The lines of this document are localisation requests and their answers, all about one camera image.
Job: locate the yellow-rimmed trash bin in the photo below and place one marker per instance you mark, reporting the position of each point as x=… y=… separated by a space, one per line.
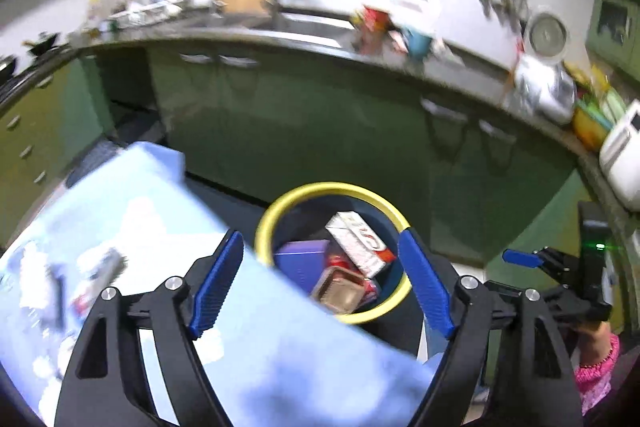
x=340 y=187

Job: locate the green wall cabinets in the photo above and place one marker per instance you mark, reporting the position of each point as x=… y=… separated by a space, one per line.
x=617 y=17

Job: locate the small red box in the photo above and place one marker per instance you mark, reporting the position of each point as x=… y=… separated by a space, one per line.
x=340 y=261

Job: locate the white milk carton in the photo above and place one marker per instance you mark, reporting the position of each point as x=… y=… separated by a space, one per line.
x=357 y=242

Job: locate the silver pot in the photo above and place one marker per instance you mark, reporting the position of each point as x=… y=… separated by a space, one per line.
x=542 y=89

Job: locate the blue mug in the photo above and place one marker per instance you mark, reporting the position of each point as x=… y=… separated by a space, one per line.
x=417 y=43

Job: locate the white toothpaste tube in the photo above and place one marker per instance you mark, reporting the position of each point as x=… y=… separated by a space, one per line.
x=102 y=269

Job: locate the yellow bowl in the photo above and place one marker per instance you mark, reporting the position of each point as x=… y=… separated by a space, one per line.
x=590 y=127

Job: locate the steel double sink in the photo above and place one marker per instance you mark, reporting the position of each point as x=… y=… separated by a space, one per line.
x=310 y=27

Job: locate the white dish rack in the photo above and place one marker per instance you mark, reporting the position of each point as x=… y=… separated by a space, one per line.
x=145 y=9

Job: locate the hanging round lid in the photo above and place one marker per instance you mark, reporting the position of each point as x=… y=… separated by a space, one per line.
x=548 y=34

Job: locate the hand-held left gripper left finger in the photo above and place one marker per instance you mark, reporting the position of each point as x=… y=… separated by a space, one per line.
x=217 y=287

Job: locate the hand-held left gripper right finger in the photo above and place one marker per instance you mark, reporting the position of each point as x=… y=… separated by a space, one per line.
x=425 y=287

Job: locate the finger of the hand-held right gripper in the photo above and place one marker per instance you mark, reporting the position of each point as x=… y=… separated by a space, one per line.
x=522 y=258
x=567 y=304

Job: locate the red paper cup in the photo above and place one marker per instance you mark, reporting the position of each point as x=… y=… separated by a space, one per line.
x=375 y=29

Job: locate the white kitchen appliance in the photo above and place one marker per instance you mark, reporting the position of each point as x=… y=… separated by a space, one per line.
x=622 y=152

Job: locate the green base cabinets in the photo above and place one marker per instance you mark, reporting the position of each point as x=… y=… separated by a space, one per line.
x=300 y=107

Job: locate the person's right hand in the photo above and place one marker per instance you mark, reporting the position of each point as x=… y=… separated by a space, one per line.
x=595 y=344

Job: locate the purple box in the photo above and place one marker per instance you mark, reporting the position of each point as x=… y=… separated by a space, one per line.
x=300 y=267

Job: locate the blue star-print tablecloth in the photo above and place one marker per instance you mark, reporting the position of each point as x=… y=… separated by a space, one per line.
x=280 y=347

